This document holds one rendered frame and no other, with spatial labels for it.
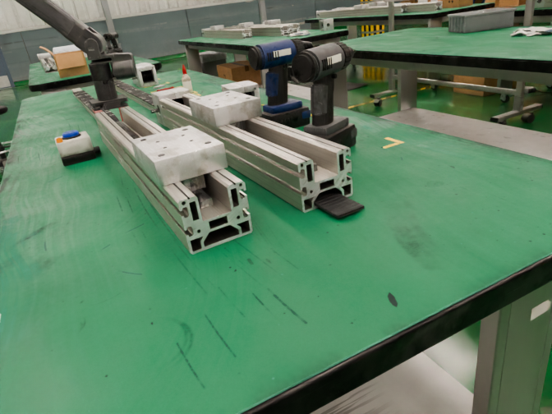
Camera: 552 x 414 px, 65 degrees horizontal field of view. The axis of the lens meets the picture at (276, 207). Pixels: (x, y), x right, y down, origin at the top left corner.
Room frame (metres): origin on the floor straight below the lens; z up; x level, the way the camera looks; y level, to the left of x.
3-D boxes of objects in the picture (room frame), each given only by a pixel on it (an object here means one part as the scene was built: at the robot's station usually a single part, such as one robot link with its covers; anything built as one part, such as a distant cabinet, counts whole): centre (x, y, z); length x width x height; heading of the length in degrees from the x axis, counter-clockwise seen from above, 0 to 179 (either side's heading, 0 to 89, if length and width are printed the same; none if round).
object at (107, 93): (1.34, 0.45, 0.91); 0.10 x 0.07 x 0.07; 117
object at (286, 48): (1.16, -0.08, 0.89); 0.20 x 0.08 x 0.22; 117
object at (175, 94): (1.40, 0.29, 0.83); 0.12 x 0.09 x 0.10; 116
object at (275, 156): (1.00, 0.09, 0.82); 0.80 x 0.10 x 0.09; 26
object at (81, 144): (1.12, 0.49, 0.81); 0.10 x 0.08 x 0.06; 116
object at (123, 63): (1.35, 0.41, 1.00); 0.12 x 0.09 x 0.12; 97
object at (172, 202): (0.92, 0.26, 0.82); 0.80 x 0.10 x 0.09; 26
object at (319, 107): (0.92, -0.15, 0.89); 0.20 x 0.08 x 0.22; 137
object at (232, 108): (1.00, 0.09, 0.87); 0.16 x 0.11 x 0.07; 26
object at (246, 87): (1.35, 0.07, 0.83); 0.11 x 0.10 x 0.10; 107
